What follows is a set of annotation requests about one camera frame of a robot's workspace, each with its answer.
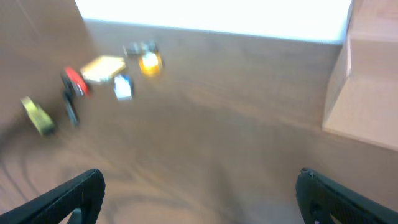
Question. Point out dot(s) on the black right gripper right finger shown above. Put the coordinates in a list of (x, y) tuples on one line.
[(322, 200)]

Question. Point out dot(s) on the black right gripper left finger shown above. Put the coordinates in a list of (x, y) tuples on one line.
[(85, 192)]

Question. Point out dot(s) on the brown cardboard box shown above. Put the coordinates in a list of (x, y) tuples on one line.
[(361, 96)]

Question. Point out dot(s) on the red black stapler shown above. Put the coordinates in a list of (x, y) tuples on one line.
[(74, 83)]

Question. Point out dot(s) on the yellow sticky note pad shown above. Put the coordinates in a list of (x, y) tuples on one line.
[(102, 69)]

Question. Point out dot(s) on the yellow tape roll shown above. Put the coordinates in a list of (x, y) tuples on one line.
[(150, 64)]

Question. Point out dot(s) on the yellow highlighter marker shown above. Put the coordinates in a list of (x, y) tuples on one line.
[(39, 118)]

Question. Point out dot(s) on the black pen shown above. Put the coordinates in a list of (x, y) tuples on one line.
[(70, 109)]

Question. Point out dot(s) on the blue white eraser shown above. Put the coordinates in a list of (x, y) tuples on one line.
[(123, 87)]

